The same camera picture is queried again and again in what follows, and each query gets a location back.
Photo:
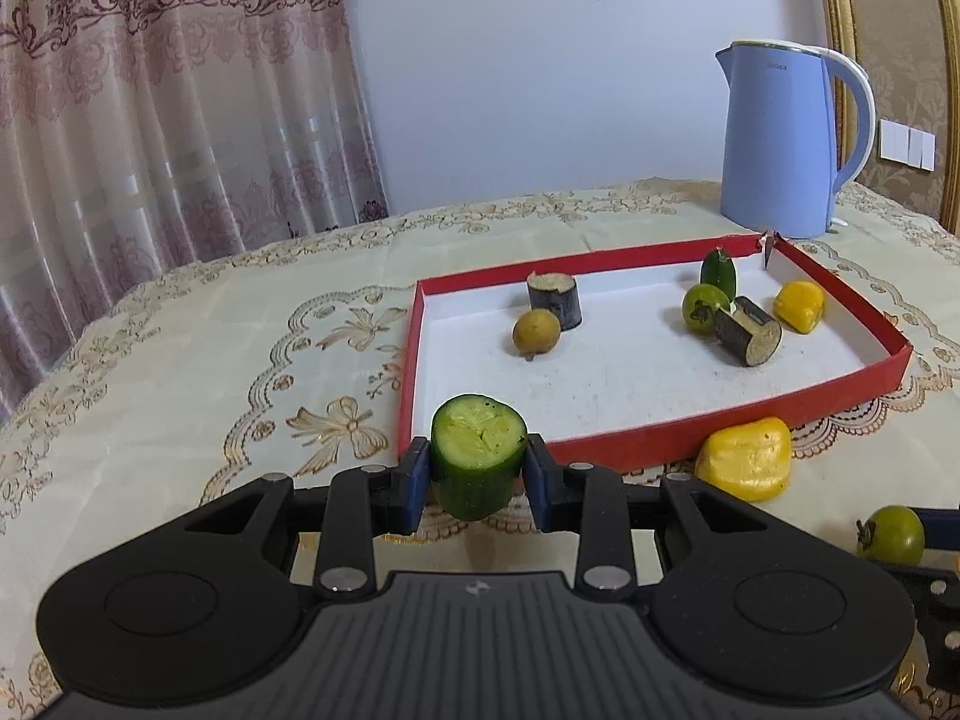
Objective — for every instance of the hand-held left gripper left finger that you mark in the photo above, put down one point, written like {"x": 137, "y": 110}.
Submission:
{"x": 415, "y": 487}

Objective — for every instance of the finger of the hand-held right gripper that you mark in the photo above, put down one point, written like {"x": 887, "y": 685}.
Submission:
{"x": 943, "y": 615}
{"x": 943, "y": 522}

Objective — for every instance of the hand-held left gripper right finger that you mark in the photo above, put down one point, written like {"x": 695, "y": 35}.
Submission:
{"x": 537, "y": 484}

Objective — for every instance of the green tomato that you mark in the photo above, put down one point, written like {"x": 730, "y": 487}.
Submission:
{"x": 896, "y": 536}
{"x": 697, "y": 309}

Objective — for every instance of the red cardboard tray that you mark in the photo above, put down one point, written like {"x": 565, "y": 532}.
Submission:
{"x": 637, "y": 379}

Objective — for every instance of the eggplant piece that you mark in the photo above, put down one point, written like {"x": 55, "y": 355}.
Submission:
{"x": 559, "y": 307}
{"x": 750, "y": 334}

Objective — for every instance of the small cucumber piece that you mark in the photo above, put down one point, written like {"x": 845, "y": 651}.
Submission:
{"x": 718, "y": 274}

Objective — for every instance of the brown longan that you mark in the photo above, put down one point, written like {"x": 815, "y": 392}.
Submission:
{"x": 536, "y": 331}

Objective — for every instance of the large yellow pepper piece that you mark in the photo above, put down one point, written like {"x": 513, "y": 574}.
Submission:
{"x": 746, "y": 461}

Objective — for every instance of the small yellow pepper piece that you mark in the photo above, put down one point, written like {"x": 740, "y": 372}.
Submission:
{"x": 799, "y": 305}

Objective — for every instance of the blue electric kettle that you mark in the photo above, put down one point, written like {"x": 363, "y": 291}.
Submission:
{"x": 772, "y": 150}

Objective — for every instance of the pink patterned curtain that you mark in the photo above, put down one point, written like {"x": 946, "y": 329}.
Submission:
{"x": 150, "y": 127}

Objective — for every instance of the white wall switch panel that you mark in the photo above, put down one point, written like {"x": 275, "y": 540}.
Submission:
{"x": 907, "y": 144}

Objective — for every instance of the gold wall moulding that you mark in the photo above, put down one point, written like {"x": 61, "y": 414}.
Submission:
{"x": 949, "y": 90}
{"x": 836, "y": 0}

